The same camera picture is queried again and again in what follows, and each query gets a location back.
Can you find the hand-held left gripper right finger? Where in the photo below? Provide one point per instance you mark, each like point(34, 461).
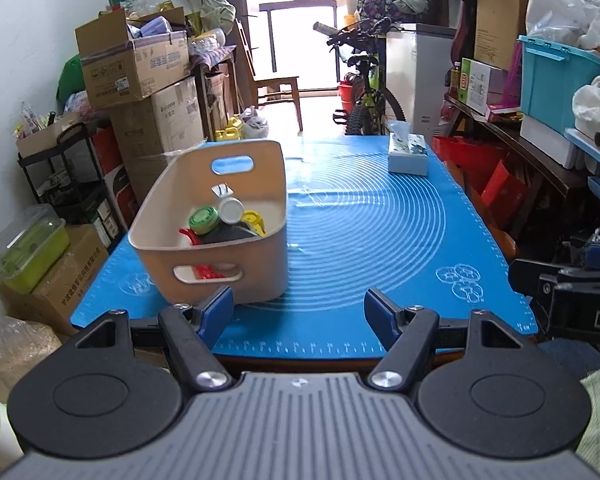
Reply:
point(382, 312)

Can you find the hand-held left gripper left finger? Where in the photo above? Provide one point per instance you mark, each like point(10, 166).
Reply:
point(215, 312)

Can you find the beige plastic storage bin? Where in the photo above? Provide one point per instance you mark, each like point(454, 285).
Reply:
point(265, 260)

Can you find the red plastic toy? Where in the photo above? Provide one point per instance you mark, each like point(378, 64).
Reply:
point(215, 273)

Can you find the dark blue cloth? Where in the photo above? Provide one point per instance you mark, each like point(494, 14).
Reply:
point(570, 357)

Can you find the black flat item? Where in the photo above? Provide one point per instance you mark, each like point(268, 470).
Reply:
point(230, 235)

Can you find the red gift box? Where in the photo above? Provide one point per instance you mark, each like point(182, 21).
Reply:
point(465, 160)
point(505, 195)

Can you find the blue silicone baking mat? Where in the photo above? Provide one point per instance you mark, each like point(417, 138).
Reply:
point(380, 220)

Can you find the green round cap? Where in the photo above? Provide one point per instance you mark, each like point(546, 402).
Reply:
point(204, 220)

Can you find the yellow round plastic cap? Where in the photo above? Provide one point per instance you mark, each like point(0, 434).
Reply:
point(254, 222)

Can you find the white round cap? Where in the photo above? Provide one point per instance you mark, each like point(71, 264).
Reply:
point(231, 211)

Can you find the white flat box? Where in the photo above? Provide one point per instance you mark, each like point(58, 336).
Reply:
point(550, 142)

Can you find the dark wooden side table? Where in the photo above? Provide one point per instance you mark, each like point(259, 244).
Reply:
point(520, 145)

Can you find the brown printed cardboard box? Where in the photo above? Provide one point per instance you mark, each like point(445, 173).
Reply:
point(65, 290)

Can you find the white green tissue box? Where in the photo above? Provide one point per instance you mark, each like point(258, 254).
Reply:
point(407, 160)

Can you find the white cloth bundle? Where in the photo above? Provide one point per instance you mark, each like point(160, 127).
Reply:
point(597, 102)

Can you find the red white appliance box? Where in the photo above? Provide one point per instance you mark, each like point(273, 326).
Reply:
point(112, 175)

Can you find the teal plastic storage crate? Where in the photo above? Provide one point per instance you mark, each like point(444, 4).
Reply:
point(555, 85)

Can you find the yellow plastic jug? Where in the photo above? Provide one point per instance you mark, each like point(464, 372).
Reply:
point(230, 131)

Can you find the large wrapped cardboard box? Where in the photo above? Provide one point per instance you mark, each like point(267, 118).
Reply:
point(165, 130)

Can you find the clear plastic bag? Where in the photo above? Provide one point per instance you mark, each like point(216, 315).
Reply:
point(255, 125)

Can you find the green container with clear lid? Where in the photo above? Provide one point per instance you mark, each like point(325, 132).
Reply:
point(27, 255)

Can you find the green white carton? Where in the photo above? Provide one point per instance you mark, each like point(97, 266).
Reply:
point(477, 85)

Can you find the clear bag of grain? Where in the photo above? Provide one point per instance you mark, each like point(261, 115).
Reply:
point(20, 350)

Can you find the black shelf rack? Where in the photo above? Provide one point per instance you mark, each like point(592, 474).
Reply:
point(80, 165)

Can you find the amber glass bottle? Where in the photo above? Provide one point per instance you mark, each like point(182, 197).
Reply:
point(455, 82)

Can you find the red plastic bucket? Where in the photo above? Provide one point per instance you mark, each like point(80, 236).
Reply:
point(347, 95)

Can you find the green black bicycle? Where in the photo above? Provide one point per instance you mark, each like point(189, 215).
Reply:
point(367, 90)

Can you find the white chest freezer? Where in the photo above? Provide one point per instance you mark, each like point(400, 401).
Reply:
point(420, 75)

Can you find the wooden chair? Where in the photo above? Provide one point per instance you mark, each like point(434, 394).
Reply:
point(275, 85)

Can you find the shallow cardboard box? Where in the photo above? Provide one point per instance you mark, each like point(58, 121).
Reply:
point(45, 137)

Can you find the white plastic bags pile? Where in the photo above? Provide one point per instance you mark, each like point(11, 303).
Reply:
point(565, 10)

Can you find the open brown cardboard box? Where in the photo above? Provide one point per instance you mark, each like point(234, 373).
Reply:
point(130, 70)

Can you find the tall brown cardboard box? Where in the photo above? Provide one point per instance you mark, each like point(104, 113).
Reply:
point(502, 20)

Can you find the green plastic bag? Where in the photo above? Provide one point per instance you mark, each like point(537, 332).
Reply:
point(70, 80)

